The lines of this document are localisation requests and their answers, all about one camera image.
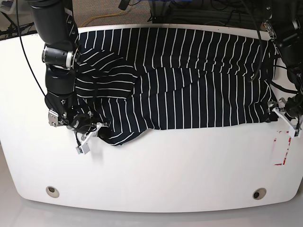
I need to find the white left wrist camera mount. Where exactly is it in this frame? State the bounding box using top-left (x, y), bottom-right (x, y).
top-left (274, 108), bottom-right (303, 139)

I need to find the right table cable grommet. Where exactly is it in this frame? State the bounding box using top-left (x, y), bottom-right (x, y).
top-left (252, 188), bottom-right (267, 200)

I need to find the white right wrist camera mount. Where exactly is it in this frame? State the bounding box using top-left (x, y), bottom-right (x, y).
top-left (74, 122), bottom-right (110, 154)

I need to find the red tape rectangle marker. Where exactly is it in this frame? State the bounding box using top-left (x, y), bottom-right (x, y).
top-left (271, 131), bottom-right (292, 166)

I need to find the table cable grommet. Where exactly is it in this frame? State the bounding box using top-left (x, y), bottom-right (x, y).
top-left (46, 186), bottom-right (60, 198)
top-left (252, 188), bottom-right (267, 200)

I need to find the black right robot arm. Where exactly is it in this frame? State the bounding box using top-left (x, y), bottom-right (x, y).
top-left (28, 0), bottom-right (110, 140)

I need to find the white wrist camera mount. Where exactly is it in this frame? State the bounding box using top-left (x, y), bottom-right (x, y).
top-left (274, 108), bottom-right (303, 139)
top-left (74, 122), bottom-right (110, 154)

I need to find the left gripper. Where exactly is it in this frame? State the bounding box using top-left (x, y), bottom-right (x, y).
top-left (265, 94), bottom-right (303, 125)

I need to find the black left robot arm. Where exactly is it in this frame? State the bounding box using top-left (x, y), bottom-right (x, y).
top-left (262, 0), bottom-right (303, 120)

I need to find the navy white striped T-shirt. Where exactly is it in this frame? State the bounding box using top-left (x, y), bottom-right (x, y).
top-left (75, 27), bottom-right (276, 146)

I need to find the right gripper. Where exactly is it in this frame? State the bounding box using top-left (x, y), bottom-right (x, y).
top-left (63, 111), bottom-right (111, 139)

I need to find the yellow cable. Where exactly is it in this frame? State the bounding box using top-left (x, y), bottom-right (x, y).
top-left (81, 7), bottom-right (126, 28)

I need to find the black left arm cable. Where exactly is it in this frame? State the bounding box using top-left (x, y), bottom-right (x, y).
top-left (241, 0), bottom-right (299, 95)

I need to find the left table cable grommet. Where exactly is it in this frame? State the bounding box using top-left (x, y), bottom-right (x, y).
top-left (46, 186), bottom-right (60, 198)

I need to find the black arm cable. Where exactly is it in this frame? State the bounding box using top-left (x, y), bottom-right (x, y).
top-left (241, 0), bottom-right (299, 95)
top-left (15, 0), bottom-right (48, 97)

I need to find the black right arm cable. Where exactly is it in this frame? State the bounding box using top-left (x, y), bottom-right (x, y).
top-left (15, 0), bottom-right (48, 97)

